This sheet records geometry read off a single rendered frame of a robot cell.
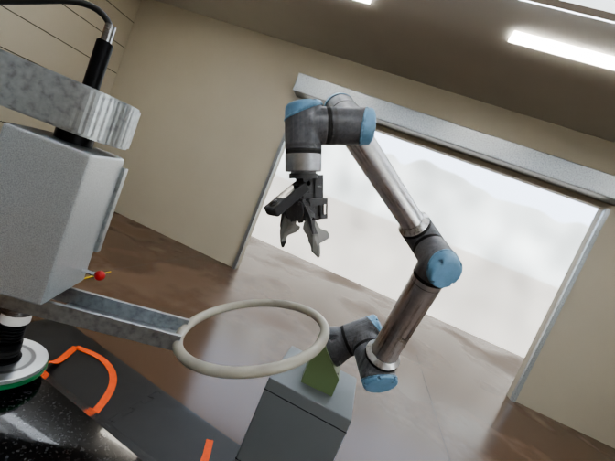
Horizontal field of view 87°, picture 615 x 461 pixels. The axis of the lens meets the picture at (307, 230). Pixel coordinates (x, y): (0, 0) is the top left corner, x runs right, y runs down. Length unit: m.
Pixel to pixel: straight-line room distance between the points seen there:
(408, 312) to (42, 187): 1.15
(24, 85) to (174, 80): 6.05
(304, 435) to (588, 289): 5.18
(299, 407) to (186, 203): 5.21
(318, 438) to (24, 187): 1.39
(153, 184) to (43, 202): 5.83
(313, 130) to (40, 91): 0.65
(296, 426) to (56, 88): 1.47
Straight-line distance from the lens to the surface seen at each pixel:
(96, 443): 1.18
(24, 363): 1.32
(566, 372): 6.39
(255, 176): 5.82
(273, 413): 1.67
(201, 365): 0.94
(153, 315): 1.18
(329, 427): 1.63
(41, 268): 1.06
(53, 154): 1.01
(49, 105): 1.02
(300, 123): 0.78
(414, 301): 1.22
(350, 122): 0.80
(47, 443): 1.18
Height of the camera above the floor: 1.65
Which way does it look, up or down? 5 degrees down
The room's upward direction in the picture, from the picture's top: 22 degrees clockwise
